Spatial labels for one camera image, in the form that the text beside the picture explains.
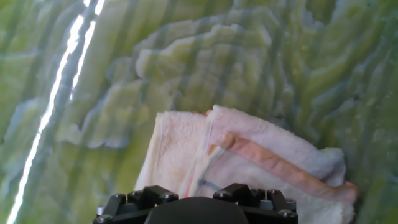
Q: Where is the white cloth with pink stripes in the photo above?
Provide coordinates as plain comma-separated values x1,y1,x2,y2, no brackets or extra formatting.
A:
134,105,359,224

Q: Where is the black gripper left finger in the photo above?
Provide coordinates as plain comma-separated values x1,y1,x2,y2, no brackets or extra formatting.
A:
93,185,180,224

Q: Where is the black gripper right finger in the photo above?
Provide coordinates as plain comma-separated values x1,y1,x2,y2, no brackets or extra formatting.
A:
213,183,299,224

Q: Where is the green marble pattern mat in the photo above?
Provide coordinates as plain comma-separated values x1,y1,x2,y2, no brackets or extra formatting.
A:
0,0,398,224

